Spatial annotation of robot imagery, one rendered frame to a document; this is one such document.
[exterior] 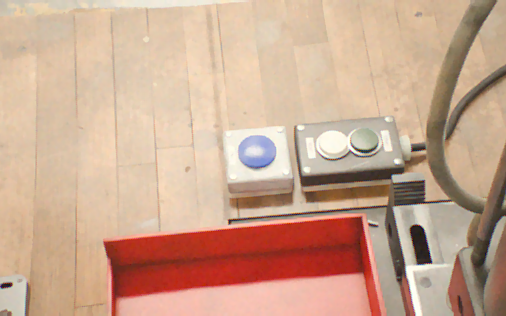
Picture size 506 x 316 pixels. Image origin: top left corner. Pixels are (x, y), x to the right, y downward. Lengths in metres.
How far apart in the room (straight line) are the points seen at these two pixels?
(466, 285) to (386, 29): 0.64
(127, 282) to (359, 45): 0.39
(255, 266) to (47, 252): 0.21
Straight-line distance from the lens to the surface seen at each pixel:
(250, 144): 1.06
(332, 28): 1.21
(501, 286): 0.56
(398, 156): 1.07
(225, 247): 1.01
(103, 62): 1.19
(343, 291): 1.01
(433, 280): 0.76
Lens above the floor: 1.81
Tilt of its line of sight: 56 degrees down
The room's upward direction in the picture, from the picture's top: 2 degrees counter-clockwise
